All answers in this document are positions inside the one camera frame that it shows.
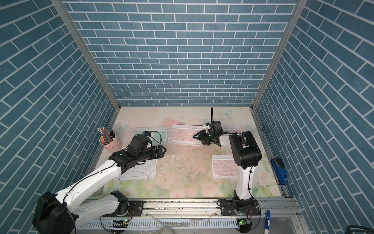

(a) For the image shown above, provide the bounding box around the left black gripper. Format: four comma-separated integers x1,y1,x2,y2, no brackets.
136,144,168,163

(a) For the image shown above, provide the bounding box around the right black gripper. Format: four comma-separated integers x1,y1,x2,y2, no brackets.
194,131,216,146

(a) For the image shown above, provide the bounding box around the pink keyboard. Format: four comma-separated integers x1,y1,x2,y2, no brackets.
167,124,203,146
211,155,238,179
222,126,243,134

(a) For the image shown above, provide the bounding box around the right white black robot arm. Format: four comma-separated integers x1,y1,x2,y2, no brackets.
192,121,262,204

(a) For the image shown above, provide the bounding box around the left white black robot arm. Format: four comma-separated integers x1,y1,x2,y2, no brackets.
32,134,167,234

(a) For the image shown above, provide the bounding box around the green key keyboard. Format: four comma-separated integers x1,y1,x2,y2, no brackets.
134,127,168,145

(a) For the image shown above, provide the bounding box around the white key keyboard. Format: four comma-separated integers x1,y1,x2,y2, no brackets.
118,160,157,180

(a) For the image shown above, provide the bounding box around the pink pen cup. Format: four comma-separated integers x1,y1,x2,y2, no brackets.
99,137,122,154

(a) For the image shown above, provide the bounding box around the coloured pens bundle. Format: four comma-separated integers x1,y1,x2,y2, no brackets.
97,127,116,144

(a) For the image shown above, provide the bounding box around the blue stapler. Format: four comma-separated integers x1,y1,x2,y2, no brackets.
271,158,288,185

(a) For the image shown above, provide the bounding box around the blue white marker pen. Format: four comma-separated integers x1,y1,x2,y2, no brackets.
264,210,270,234

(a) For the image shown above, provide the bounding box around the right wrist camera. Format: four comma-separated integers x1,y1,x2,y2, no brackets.
203,123,211,133

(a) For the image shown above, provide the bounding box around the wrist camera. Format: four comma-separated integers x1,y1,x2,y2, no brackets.
142,131,152,136
203,123,211,133

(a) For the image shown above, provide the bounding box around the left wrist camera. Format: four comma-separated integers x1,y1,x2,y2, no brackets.
142,131,152,136

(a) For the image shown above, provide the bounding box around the aluminium front rail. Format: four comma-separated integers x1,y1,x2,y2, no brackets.
75,198,304,220

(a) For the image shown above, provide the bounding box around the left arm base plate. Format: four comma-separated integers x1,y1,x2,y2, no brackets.
104,200,145,218

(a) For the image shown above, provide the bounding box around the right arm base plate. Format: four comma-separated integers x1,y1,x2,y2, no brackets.
216,199,261,216

